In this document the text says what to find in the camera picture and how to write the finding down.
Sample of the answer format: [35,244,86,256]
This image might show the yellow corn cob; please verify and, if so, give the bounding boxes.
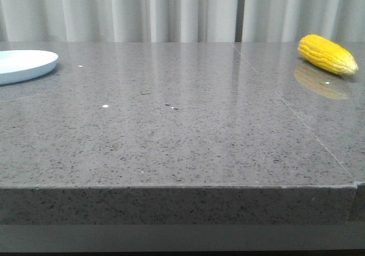
[298,34,359,75]

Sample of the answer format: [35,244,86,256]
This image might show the light blue round plate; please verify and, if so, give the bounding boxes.
[1,50,59,85]

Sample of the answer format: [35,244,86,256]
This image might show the grey pleated curtain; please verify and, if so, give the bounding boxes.
[1,0,364,42]

